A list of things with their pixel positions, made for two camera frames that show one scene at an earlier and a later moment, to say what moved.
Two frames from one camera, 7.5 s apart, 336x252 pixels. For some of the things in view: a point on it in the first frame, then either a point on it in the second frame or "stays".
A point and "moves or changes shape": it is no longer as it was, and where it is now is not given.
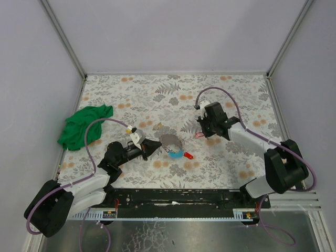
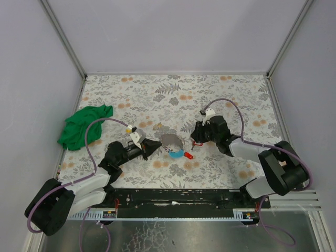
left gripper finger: x=148 y=147 stays
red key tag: x=199 y=134 moves or changes shape
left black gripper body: x=144 y=150 stays
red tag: x=188 y=155 stays
